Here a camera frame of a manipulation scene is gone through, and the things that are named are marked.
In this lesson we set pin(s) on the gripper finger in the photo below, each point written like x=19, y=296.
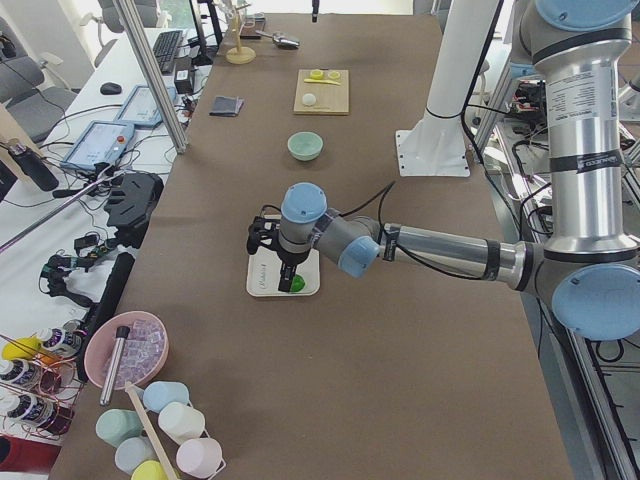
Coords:
x=315, y=11

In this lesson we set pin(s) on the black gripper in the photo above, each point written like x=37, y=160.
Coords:
x=291, y=259

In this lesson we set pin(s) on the white steamed bun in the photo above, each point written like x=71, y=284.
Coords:
x=309, y=99

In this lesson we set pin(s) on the light green bowl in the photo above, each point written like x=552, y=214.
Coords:
x=305, y=146

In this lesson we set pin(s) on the pink bowl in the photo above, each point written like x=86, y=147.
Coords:
x=145, y=350

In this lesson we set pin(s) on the steel muddler in bowl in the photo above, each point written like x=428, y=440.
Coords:
x=122, y=333

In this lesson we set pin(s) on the green lime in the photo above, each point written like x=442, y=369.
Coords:
x=297, y=284

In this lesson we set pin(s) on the beige rabbit serving tray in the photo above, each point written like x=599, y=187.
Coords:
x=263, y=272

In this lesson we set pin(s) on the steel scoop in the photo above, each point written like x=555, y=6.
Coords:
x=281, y=40

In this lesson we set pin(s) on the upper lemon half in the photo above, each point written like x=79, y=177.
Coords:
x=316, y=74

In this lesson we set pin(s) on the yellow plastic knife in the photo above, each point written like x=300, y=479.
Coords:
x=321, y=81

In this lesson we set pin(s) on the wooden cup stand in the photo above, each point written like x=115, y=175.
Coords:
x=238, y=54

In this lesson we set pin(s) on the bamboo cutting board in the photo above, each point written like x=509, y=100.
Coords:
x=331, y=100

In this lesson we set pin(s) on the folded grey cloth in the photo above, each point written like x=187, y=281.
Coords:
x=226, y=106

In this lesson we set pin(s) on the black keyboard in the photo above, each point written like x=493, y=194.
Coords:
x=165, y=49

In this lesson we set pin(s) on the blue teach pendant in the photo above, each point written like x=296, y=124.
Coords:
x=100, y=142
x=140, y=109

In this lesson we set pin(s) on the computer mouse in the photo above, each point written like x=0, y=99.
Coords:
x=110, y=88

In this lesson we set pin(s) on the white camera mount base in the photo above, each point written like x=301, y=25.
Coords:
x=435, y=146

